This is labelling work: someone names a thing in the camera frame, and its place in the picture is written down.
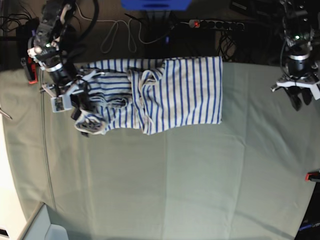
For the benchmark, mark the blue box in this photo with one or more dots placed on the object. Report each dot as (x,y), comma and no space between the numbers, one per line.
(155,5)

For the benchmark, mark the blue white striped t-shirt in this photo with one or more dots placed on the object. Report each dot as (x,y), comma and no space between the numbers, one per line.
(153,95)

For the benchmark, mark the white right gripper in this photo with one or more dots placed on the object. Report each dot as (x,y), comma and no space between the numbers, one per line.
(72,94)

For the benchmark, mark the red black right clamp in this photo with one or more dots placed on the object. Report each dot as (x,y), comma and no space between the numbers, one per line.
(313,176)

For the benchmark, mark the red black left clamp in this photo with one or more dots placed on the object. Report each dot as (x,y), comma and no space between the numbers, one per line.
(30,69)

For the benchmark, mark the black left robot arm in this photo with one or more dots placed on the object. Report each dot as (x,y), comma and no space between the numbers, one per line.
(299,36)

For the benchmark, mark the green table cloth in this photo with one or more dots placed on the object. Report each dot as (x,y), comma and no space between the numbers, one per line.
(243,179)

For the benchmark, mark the black power strip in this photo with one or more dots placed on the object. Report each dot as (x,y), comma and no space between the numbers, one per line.
(218,25)

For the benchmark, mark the red black clamp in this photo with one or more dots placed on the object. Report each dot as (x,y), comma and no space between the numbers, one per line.
(313,176)
(30,69)

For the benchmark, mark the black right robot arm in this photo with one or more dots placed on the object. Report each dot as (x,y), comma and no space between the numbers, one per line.
(54,46)

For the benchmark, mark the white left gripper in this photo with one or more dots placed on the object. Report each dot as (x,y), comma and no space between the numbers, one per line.
(299,74)

